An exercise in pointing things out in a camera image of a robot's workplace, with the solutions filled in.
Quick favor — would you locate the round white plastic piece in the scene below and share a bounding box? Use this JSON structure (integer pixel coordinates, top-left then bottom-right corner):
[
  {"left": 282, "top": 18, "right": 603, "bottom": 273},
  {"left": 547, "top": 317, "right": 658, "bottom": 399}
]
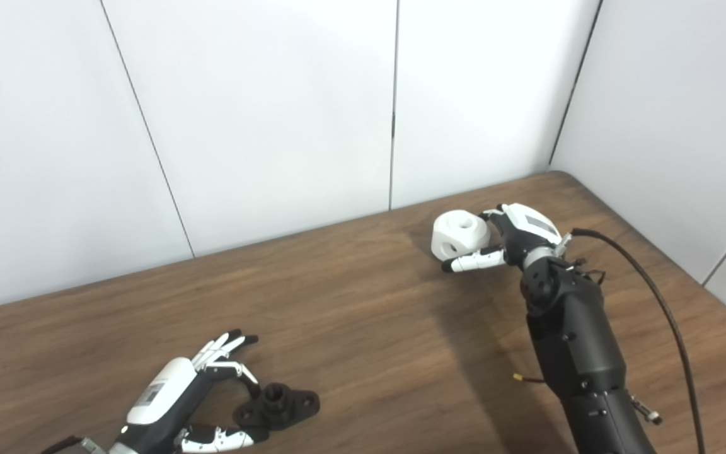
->
[{"left": 431, "top": 210, "right": 491, "bottom": 260}]

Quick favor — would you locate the black flanged holder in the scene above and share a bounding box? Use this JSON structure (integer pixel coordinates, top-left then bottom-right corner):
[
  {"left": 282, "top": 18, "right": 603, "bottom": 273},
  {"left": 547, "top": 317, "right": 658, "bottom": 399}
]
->
[{"left": 233, "top": 383, "right": 321, "bottom": 432}]

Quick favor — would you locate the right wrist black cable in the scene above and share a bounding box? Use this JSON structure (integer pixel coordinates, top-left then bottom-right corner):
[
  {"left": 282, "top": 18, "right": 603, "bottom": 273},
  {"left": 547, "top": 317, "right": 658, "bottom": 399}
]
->
[{"left": 555, "top": 228, "right": 707, "bottom": 454}]

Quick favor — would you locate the left white-black robot hand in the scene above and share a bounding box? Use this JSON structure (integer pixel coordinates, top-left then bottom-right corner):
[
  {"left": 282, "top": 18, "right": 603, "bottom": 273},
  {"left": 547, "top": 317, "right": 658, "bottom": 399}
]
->
[{"left": 108, "top": 329, "right": 270, "bottom": 454}]

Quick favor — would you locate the right white-black robot hand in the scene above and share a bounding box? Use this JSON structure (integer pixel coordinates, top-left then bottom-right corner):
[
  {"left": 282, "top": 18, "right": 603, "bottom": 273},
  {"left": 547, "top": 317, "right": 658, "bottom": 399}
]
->
[{"left": 442, "top": 203, "right": 572, "bottom": 273}]

